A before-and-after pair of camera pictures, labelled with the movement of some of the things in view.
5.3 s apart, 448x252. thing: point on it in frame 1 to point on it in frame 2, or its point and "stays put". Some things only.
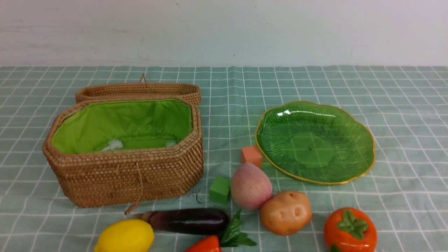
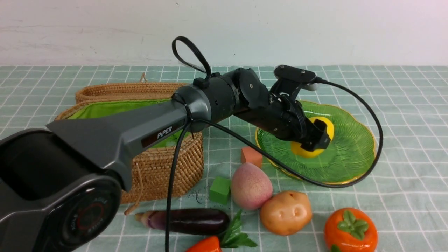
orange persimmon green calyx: [348, 229] stays put
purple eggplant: [191, 221] stays put
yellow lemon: [129, 235] to [299, 151]
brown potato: [286, 212] stays put
